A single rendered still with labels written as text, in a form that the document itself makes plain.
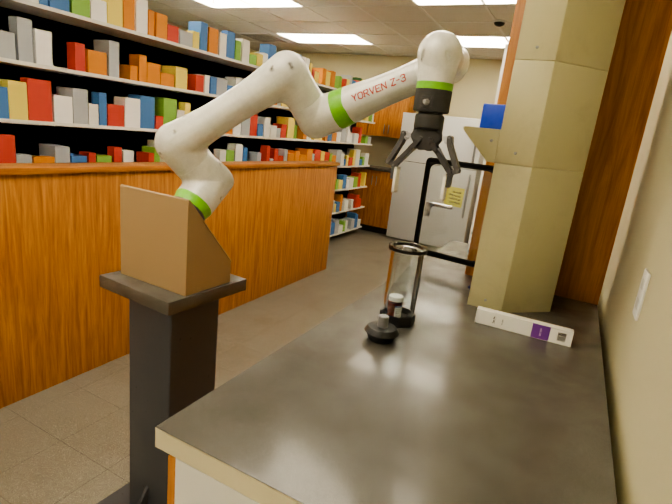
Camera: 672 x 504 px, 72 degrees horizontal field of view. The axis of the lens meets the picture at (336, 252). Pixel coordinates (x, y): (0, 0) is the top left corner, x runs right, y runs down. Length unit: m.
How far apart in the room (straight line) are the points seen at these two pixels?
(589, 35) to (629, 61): 0.33
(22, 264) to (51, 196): 0.34
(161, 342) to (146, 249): 0.29
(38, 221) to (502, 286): 2.07
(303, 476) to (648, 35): 1.69
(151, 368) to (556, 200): 1.38
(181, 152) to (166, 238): 0.27
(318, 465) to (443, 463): 0.21
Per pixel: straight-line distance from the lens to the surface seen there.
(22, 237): 2.58
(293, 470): 0.80
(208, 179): 1.54
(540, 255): 1.63
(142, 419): 1.77
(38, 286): 2.68
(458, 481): 0.84
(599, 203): 1.90
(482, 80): 7.30
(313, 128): 1.47
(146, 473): 1.88
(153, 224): 1.47
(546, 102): 1.54
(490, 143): 1.55
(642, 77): 1.92
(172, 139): 1.50
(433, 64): 1.23
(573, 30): 1.60
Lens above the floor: 1.45
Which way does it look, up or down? 15 degrees down
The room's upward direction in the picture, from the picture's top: 7 degrees clockwise
